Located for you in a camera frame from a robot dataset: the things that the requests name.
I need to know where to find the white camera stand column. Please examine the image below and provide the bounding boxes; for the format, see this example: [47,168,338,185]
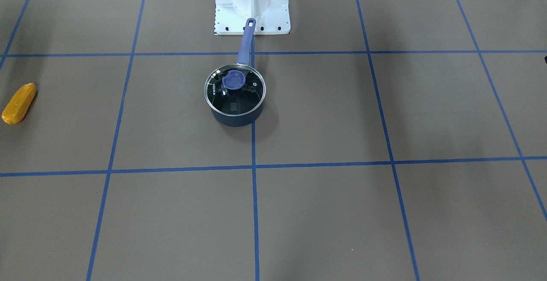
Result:
[214,0,291,35]

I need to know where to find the dark blue saucepan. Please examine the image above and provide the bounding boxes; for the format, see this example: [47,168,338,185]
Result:
[203,18,267,127]

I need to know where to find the glass pot lid blue knob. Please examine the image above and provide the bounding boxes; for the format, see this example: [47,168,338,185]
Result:
[203,64,267,117]

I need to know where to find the yellow toy corn cob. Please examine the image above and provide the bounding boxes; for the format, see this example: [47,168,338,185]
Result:
[1,83,37,125]

